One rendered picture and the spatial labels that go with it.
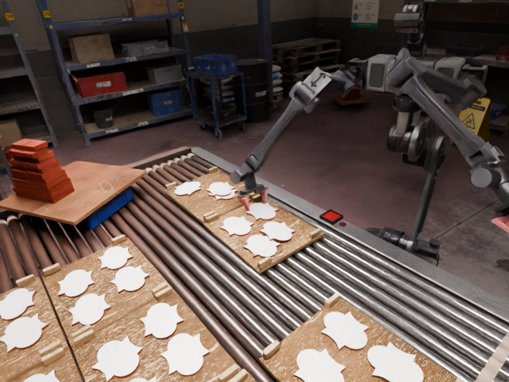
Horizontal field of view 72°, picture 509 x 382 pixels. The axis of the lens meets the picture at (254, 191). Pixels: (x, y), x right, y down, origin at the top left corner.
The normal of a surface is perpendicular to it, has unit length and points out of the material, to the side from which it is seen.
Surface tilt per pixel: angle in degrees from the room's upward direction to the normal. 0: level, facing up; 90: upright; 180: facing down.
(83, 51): 85
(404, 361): 0
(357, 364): 0
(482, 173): 72
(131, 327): 0
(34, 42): 90
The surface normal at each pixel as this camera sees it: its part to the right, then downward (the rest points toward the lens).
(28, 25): 0.55, 0.39
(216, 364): -0.06, -0.87
